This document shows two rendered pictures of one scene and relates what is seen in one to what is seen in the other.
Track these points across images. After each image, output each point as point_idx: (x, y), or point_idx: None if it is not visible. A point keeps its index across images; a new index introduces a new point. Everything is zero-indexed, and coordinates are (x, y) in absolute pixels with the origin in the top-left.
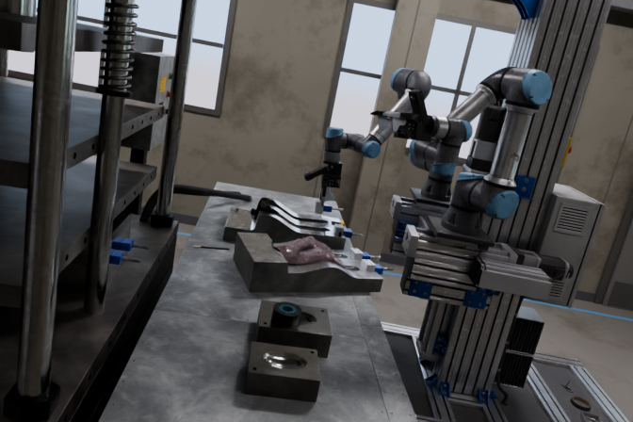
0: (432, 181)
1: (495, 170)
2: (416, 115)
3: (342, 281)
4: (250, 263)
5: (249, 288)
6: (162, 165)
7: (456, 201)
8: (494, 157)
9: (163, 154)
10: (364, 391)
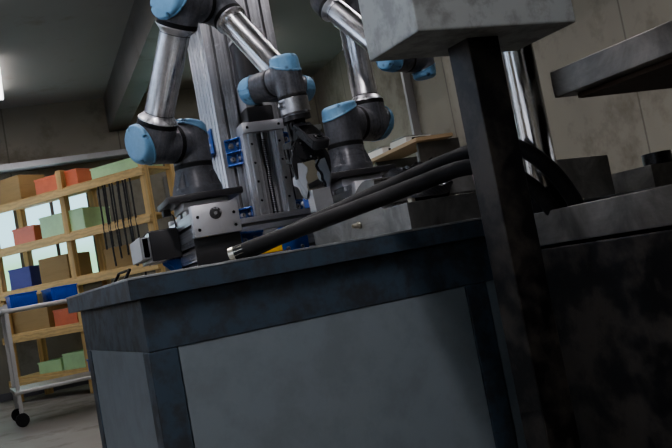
0: (209, 165)
1: (374, 86)
2: None
3: None
4: (600, 165)
5: (614, 193)
6: (538, 73)
7: (358, 134)
8: (363, 75)
9: (532, 48)
10: None
